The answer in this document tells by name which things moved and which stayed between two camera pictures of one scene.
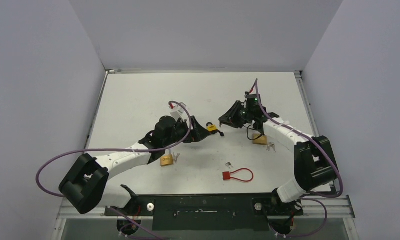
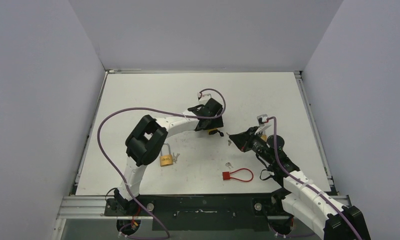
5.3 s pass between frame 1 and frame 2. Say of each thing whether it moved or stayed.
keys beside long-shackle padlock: stayed
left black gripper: moved
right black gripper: moved
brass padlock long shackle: stayed
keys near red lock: stayed
